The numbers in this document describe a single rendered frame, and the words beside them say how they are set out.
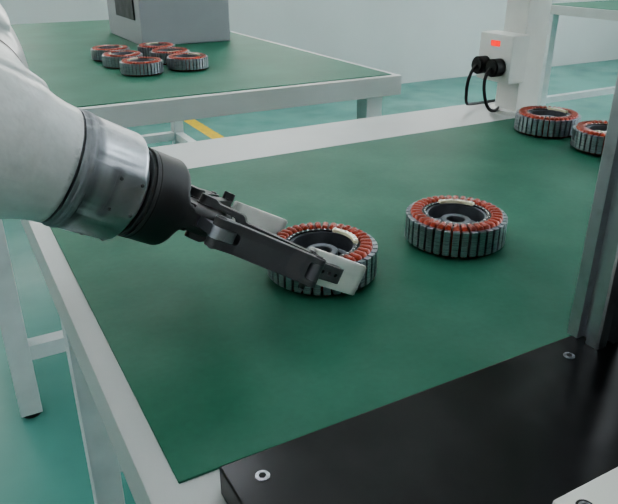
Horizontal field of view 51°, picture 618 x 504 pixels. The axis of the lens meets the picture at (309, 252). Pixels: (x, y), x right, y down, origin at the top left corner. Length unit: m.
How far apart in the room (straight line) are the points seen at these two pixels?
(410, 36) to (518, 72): 4.46
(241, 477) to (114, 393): 0.15
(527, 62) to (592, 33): 5.99
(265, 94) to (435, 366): 1.15
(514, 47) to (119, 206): 0.98
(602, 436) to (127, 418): 0.32
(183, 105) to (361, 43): 4.07
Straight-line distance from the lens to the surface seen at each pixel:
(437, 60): 6.02
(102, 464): 1.31
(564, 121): 1.23
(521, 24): 1.39
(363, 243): 0.65
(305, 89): 1.65
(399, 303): 0.62
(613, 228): 0.52
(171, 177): 0.52
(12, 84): 0.48
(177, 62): 1.85
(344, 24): 5.41
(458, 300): 0.64
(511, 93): 1.41
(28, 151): 0.46
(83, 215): 0.50
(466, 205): 0.78
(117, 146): 0.50
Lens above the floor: 1.05
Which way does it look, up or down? 25 degrees down
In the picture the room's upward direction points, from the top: straight up
